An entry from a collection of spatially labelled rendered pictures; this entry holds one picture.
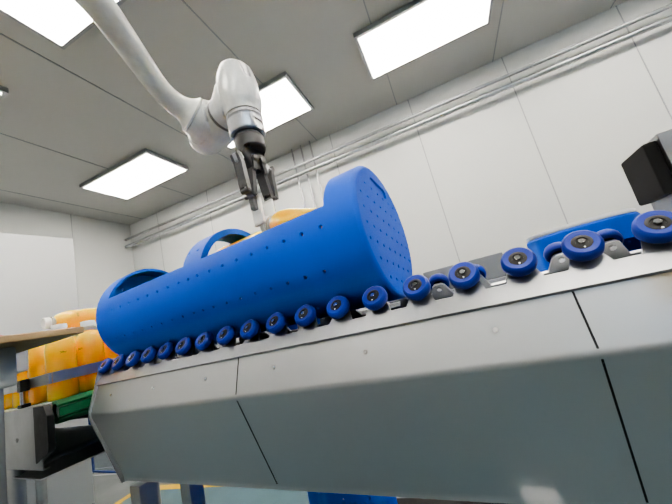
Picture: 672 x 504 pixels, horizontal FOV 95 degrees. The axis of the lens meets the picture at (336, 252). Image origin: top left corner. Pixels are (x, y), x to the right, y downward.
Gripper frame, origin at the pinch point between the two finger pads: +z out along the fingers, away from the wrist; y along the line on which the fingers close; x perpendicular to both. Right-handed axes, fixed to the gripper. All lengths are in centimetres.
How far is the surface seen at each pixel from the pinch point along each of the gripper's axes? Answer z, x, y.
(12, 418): 34, 94, -18
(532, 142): -102, -117, 350
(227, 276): 14.0, 5.4, -9.6
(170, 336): 22.5, 33.0, -5.8
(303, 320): 26.7, -9.6, -7.5
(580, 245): 26, -54, -7
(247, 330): 25.9, 5.4, -6.8
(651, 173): 19, -66, 1
